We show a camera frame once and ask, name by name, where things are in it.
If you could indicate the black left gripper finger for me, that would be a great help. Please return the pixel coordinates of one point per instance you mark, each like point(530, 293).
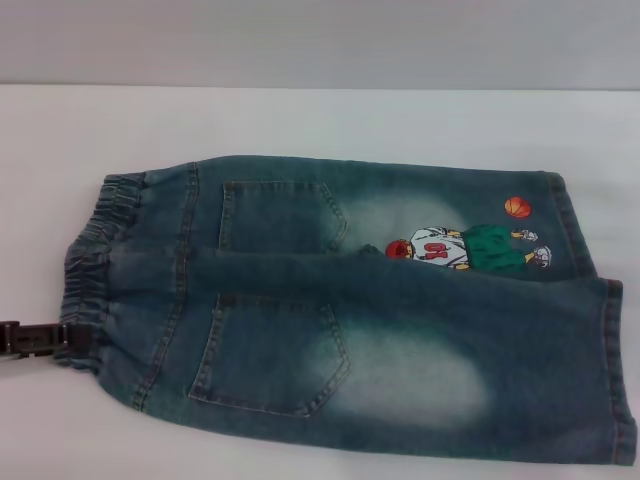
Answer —
point(45, 340)

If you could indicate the blue denim cartoon-print shorts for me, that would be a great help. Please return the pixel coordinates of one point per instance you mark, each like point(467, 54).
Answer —
point(300, 350)

